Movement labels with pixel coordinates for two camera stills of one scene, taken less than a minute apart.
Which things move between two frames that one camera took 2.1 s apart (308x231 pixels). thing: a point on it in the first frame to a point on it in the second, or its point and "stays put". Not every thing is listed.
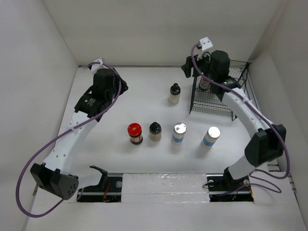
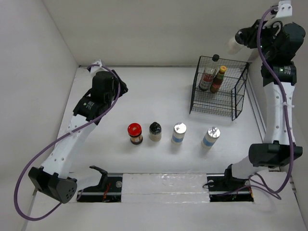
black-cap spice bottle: (174, 94) to (234, 45)
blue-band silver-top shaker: (179, 130) stays put
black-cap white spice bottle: (155, 131) stays put
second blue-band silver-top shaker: (212, 135) stays put
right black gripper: (187, 67) to (252, 32)
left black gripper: (124, 87) stays put
